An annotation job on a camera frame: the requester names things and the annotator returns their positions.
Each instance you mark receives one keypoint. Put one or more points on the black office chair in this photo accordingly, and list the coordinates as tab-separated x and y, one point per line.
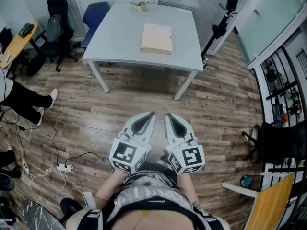
60	6

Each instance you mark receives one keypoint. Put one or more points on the beige rectangular board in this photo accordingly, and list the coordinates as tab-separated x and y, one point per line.
157	38

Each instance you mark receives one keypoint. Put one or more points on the slim white power strip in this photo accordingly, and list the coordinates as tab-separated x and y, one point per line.
26	168

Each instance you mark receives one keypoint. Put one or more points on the group of small assorted goods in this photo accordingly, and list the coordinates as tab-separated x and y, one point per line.
272	74

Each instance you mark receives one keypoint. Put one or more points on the person's right forearm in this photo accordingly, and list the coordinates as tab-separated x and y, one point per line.
185	186

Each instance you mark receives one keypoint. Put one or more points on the small white paper item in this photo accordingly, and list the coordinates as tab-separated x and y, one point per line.
7	57

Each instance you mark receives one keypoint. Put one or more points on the black round bag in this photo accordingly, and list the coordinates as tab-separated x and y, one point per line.
36	66

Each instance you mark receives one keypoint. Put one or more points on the frosted glass door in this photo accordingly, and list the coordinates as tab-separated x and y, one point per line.
271	20

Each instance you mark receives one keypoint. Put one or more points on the black waste bin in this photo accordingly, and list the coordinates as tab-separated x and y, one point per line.
247	182

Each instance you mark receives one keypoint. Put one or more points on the person's torso in grey top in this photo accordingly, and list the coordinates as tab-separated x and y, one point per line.
148	190

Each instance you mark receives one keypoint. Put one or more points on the pink flowers in pot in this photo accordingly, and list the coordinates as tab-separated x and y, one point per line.
140	7

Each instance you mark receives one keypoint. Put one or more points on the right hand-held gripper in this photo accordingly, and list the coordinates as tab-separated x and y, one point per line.
192	156

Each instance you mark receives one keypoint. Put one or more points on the person's left forearm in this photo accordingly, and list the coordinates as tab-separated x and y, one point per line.
108	186

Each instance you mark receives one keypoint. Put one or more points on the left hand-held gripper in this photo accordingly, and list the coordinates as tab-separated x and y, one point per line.
127	152

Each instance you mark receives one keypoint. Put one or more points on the yellow top white frame table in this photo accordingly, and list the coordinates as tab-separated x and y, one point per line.
273	205

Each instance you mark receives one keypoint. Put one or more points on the grey backpack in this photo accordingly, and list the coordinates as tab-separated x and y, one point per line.
54	27

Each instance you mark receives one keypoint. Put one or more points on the black mesh chair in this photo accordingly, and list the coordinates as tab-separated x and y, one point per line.
283	140

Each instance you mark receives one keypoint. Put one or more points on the blue chair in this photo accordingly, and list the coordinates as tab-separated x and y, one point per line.
96	15

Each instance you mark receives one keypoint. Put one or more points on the orange round table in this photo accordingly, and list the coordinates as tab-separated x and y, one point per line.
16	47

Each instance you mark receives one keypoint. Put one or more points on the black pouch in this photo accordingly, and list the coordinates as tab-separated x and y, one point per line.
25	30

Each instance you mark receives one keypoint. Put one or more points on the black tripod stand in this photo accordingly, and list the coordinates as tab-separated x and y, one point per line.
219	30

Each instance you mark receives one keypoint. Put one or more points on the black metal shelf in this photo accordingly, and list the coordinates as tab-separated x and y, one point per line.
279	93

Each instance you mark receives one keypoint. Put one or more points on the black round stool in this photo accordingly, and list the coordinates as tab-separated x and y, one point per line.
69	206

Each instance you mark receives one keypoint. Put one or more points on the black marble pattern board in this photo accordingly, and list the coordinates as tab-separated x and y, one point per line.
36	214

